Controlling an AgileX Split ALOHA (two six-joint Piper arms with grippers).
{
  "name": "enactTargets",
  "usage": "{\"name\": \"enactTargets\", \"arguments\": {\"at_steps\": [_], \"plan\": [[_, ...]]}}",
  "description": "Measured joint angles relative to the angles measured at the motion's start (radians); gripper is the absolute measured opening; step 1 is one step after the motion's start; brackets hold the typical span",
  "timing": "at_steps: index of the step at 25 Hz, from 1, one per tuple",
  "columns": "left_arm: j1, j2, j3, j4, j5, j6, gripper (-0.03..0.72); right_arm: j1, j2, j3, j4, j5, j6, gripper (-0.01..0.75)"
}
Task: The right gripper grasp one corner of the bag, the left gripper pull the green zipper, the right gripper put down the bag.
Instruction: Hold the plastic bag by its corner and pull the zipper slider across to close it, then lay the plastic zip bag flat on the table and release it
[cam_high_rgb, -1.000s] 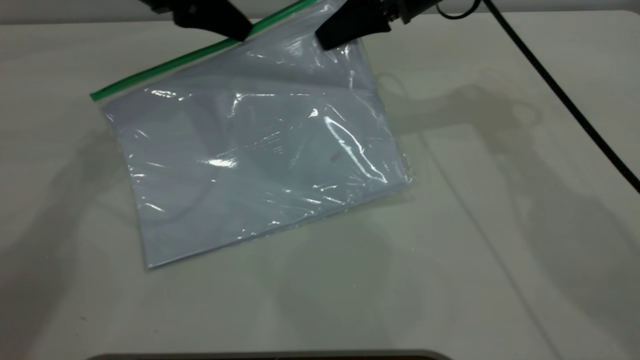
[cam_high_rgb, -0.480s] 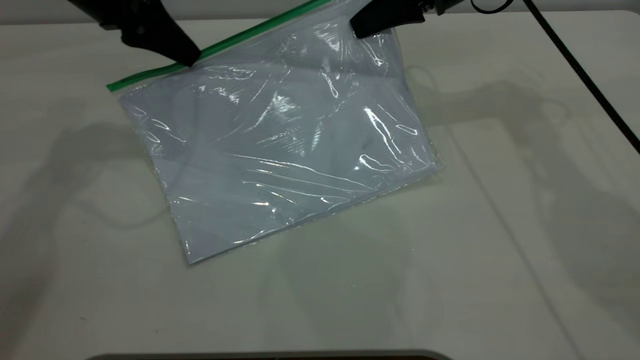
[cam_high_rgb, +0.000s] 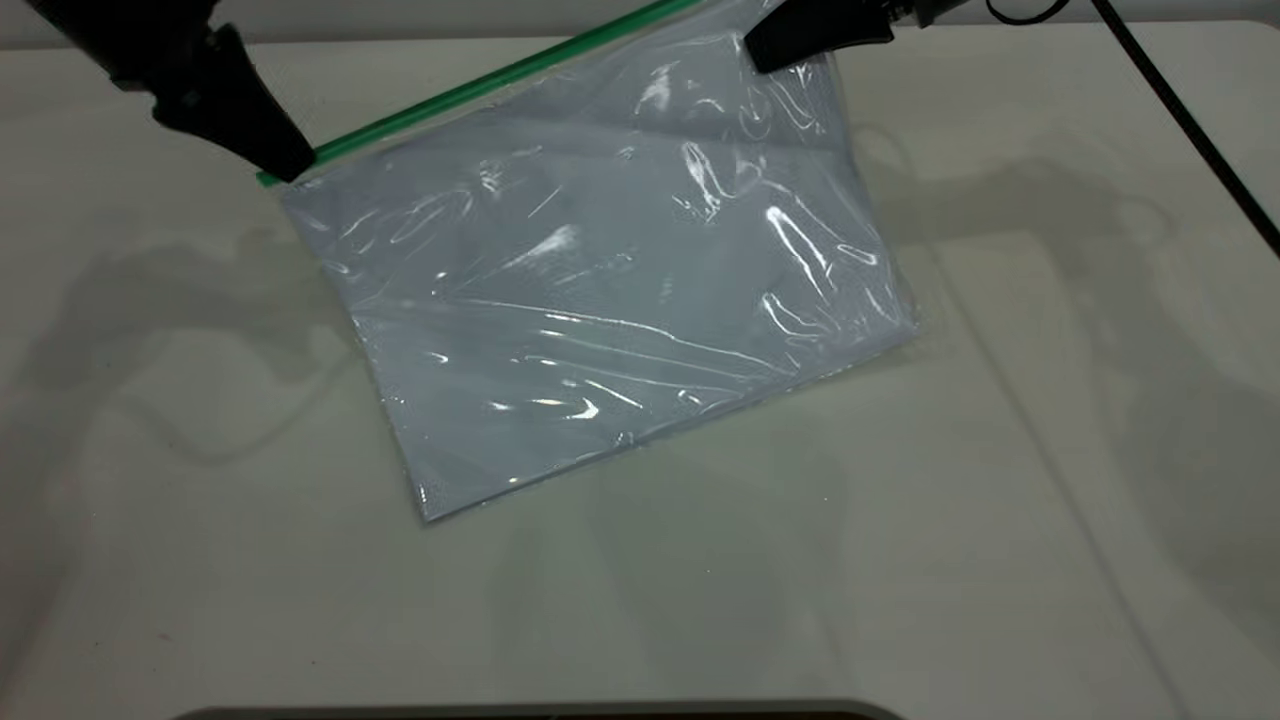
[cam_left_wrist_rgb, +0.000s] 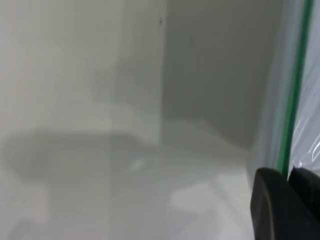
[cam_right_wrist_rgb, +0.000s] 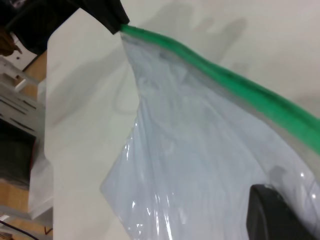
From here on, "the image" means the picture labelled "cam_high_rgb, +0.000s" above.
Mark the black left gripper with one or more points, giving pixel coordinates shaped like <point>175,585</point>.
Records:
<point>130,40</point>

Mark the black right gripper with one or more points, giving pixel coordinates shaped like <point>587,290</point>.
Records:
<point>925,10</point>

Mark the clear plastic green-zipper bag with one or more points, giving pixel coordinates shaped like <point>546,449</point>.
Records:
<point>600,280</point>

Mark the white paper sheets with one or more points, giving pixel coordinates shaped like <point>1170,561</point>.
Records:
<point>600,320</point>

